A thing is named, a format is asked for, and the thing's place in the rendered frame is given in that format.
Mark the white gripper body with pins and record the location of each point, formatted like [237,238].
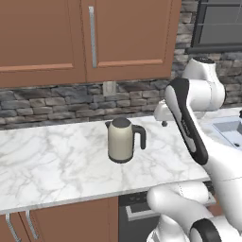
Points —
[162,112]

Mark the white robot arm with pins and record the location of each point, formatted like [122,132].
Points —
[220,164]

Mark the cream electric kettle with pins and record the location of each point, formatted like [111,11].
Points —
[120,141]

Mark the steel sink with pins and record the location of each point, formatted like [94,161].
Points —
[230,130]

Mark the black tap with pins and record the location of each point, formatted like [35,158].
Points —
[240,113]

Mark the black dishwasher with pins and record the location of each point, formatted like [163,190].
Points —
[135,220]

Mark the dark framed window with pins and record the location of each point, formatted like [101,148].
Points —
[217,25]

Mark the brown base cupboard door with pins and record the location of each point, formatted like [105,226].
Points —
[4,231]
[72,220]

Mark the white wall socket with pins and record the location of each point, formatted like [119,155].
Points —
[109,88]

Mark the brown wall cupboard door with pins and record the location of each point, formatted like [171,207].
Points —
[38,38]
[132,34]

